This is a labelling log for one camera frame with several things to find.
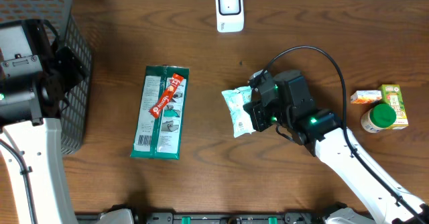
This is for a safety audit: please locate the red Nescafe coffee stick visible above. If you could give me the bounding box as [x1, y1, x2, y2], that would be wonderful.
[149, 73, 184, 119]

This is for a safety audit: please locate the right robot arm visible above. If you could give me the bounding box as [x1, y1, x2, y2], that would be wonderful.
[244, 70, 428, 223]

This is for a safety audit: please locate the light blue wipes pack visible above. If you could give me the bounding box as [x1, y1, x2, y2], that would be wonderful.
[221, 86, 255, 137]

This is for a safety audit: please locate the grey plastic mesh basket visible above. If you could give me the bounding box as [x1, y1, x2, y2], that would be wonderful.
[1, 0, 93, 155]

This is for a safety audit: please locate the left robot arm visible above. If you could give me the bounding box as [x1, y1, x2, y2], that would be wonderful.
[1, 19, 90, 223]

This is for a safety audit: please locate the green tea carton box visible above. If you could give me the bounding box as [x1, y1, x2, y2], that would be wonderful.
[379, 85, 409, 130]

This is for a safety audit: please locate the green white package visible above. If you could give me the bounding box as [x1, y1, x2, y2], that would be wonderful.
[131, 66, 190, 160]

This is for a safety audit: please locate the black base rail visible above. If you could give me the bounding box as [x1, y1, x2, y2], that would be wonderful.
[75, 211, 369, 224]

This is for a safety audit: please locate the green lid jar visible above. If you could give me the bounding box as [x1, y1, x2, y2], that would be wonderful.
[361, 103, 396, 133]

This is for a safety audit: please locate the orange snack packet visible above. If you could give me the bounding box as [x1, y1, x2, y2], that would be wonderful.
[351, 90, 382, 104]

